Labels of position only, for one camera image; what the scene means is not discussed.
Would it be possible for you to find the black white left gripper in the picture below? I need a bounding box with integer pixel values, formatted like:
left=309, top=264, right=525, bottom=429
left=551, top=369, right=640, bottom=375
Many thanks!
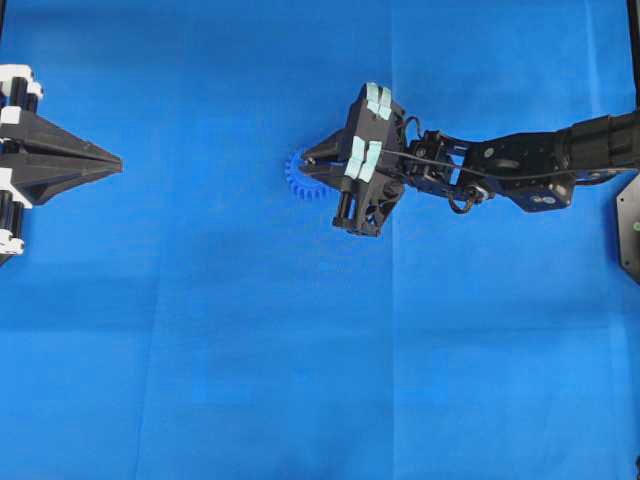
left=1, top=64, right=122, bottom=266

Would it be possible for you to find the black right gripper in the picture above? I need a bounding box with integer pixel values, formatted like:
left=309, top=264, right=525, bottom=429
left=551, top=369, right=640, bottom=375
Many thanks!
left=299, top=82, right=406, bottom=237

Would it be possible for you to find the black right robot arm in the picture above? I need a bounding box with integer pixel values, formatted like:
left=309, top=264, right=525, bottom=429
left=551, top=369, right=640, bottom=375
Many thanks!
left=299, top=82, right=639, bottom=237

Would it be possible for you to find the blue plastic small gear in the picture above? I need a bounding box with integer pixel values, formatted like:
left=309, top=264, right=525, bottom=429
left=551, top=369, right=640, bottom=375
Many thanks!
left=284, top=148, right=329, bottom=201

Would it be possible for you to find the blue table mat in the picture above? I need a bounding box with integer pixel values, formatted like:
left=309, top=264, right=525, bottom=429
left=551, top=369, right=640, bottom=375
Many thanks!
left=1, top=1, right=639, bottom=479

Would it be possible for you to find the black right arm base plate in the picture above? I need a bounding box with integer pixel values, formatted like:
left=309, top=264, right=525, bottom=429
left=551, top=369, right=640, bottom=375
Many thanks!
left=616, top=174, right=640, bottom=283

